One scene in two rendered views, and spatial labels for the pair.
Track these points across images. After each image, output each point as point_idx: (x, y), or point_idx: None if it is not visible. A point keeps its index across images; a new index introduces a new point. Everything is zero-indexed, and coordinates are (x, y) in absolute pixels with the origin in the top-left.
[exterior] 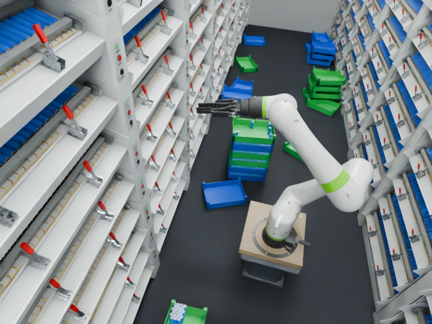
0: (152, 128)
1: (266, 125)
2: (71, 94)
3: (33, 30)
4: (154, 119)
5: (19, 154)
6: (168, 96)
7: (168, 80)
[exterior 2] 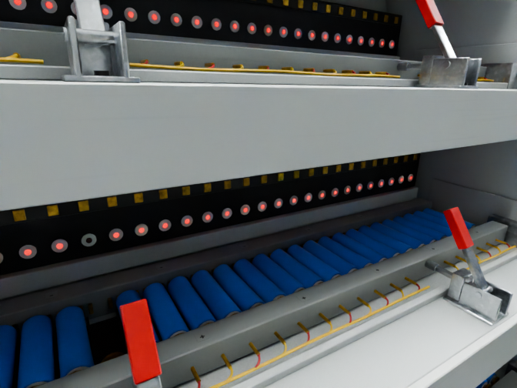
0: (255, 382)
1: None
2: None
3: None
4: (328, 336)
5: None
6: (458, 229)
7: (426, 88)
